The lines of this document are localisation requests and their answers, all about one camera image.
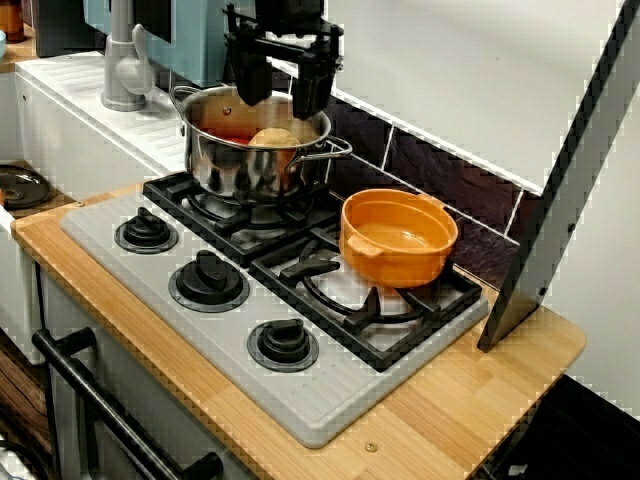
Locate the white sink unit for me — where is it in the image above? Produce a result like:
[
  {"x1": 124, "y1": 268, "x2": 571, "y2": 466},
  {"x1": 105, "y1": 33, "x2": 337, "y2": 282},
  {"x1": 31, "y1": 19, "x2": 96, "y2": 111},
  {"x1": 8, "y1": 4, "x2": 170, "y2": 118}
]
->
[{"x1": 0, "y1": 49, "x2": 194, "y2": 366}]

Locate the grey stove plate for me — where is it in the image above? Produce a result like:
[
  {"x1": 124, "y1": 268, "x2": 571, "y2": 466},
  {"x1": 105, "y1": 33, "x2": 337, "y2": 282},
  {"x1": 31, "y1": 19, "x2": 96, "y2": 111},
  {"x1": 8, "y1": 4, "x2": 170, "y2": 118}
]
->
[{"x1": 59, "y1": 192, "x2": 490, "y2": 450}]

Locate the red food item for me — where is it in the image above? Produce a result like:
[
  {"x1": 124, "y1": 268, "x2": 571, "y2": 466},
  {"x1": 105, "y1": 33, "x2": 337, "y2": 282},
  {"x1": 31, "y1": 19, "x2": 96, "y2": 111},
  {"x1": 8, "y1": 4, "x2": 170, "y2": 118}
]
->
[{"x1": 199, "y1": 127, "x2": 251, "y2": 146}]

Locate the dark tile backsplash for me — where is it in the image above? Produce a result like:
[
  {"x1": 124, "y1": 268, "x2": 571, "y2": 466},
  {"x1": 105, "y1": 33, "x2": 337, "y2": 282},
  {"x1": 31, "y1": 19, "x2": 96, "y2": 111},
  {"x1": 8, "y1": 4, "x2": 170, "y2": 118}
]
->
[{"x1": 149, "y1": 37, "x2": 546, "y2": 291}]

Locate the black stove knob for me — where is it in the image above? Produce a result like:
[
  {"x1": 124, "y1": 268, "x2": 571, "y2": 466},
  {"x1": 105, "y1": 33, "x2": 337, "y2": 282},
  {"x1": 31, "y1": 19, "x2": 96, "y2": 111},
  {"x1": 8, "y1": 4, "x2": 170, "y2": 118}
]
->
[
  {"x1": 246, "y1": 318, "x2": 321, "y2": 374},
  {"x1": 167, "y1": 248, "x2": 251, "y2": 315},
  {"x1": 113, "y1": 207, "x2": 179, "y2": 255}
]

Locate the grey toy faucet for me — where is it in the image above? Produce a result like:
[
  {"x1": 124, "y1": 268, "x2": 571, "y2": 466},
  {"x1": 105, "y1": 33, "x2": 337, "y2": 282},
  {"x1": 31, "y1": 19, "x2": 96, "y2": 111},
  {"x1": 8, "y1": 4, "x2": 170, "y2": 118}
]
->
[{"x1": 101, "y1": 0, "x2": 154, "y2": 112}]

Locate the dark round disc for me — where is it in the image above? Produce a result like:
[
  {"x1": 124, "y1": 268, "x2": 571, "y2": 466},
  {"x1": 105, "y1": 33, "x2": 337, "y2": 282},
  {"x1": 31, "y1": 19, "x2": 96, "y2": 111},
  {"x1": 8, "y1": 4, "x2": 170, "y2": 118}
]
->
[{"x1": 0, "y1": 164, "x2": 51, "y2": 210}]

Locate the wooden countertop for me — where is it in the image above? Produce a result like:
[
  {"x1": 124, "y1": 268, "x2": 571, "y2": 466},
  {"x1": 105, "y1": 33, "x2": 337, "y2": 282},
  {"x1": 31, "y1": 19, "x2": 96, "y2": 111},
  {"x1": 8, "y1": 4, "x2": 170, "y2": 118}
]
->
[{"x1": 9, "y1": 182, "x2": 587, "y2": 480}]

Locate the stainless steel pot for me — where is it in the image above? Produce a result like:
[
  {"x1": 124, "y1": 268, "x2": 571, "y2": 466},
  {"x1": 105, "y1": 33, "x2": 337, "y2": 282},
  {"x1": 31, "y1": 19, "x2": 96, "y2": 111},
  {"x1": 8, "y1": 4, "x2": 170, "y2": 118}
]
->
[{"x1": 168, "y1": 84, "x2": 354, "y2": 206}]

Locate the dark box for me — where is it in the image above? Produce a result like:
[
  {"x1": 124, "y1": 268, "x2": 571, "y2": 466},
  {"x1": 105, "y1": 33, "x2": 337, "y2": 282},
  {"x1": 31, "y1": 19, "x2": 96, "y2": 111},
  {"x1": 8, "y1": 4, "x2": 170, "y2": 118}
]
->
[{"x1": 33, "y1": 0, "x2": 109, "y2": 59}]

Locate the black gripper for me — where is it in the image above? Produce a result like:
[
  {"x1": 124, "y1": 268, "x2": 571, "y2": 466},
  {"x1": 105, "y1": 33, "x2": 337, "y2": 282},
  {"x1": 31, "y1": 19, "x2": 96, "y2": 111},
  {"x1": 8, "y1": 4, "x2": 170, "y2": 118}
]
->
[{"x1": 222, "y1": 0, "x2": 346, "y2": 121}]

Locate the yellow round food item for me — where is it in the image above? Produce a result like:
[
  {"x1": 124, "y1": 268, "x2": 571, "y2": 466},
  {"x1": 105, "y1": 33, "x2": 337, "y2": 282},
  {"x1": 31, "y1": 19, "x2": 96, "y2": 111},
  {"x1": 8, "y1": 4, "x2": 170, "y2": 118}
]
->
[{"x1": 248, "y1": 126, "x2": 302, "y2": 149}]

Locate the dark upright panel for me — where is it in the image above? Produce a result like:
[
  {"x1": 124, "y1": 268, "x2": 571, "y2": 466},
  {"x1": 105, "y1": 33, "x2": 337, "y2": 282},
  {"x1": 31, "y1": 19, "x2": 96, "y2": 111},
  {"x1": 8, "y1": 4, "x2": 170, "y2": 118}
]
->
[{"x1": 477, "y1": 0, "x2": 640, "y2": 354}]

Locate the black bulky object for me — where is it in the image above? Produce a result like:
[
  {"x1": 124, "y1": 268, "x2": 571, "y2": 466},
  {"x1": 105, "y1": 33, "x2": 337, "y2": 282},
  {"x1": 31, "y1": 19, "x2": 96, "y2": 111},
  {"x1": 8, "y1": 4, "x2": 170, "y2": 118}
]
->
[{"x1": 469, "y1": 374, "x2": 640, "y2": 480}]

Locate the orange plastic bowl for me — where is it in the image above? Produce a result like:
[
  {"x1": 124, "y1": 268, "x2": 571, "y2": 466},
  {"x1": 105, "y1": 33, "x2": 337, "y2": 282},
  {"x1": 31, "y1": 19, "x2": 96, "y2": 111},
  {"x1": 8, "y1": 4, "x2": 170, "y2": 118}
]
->
[{"x1": 338, "y1": 188, "x2": 460, "y2": 290}]

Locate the amber jar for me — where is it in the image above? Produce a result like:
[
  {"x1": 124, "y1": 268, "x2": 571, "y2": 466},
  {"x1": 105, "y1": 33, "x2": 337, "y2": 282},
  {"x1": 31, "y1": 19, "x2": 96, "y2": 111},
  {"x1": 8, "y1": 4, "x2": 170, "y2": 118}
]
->
[{"x1": 0, "y1": 0, "x2": 26, "y2": 44}]

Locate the white oven front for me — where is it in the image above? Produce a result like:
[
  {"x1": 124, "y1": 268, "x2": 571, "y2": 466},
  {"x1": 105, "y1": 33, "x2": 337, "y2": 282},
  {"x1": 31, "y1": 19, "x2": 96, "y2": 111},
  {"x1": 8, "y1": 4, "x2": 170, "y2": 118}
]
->
[{"x1": 37, "y1": 269, "x2": 261, "y2": 480}]

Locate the black burner grate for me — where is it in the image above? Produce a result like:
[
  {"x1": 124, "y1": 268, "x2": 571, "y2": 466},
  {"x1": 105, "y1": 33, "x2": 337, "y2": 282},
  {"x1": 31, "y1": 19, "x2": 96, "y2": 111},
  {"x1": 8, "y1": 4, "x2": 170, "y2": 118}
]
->
[
  {"x1": 142, "y1": 172, "x2": 344, "y2": 269},
  {"x1": 248, "y1": 227, "x2": 484, "y2": 374}
]

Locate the black oven door handle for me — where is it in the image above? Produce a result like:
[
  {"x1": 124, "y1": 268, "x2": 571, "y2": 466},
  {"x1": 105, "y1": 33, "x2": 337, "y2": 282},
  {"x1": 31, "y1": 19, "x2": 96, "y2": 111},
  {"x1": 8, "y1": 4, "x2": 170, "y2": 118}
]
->
[{"x1": 31, "y1": 327, "x2": 225, "y2": 480}]

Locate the teal box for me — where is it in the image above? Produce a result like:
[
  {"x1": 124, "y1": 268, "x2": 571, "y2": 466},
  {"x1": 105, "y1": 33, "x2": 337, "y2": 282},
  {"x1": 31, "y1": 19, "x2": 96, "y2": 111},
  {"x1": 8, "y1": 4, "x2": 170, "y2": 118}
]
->
[{"x1": 82, "y1": 0, "x2": 241, "y2": 89}]

